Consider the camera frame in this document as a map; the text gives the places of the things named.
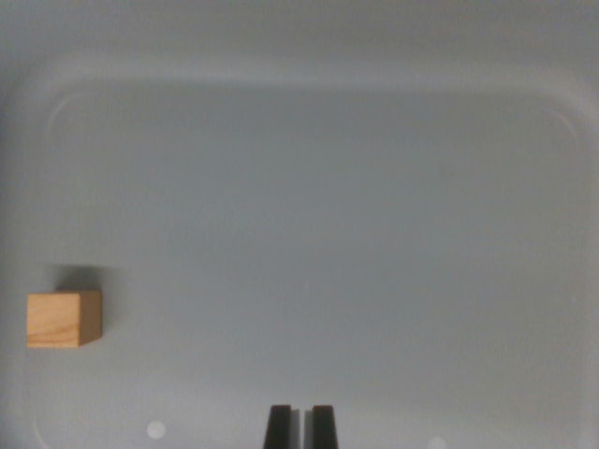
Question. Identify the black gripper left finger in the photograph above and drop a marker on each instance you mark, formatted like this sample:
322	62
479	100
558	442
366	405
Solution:
280	428

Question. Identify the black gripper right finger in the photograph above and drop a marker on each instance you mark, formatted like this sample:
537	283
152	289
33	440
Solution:
323	428

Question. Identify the white plastic tray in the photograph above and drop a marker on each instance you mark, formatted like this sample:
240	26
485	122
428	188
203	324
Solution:
309	201

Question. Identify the wooden cube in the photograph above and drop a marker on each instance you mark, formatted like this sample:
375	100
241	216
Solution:
56	320

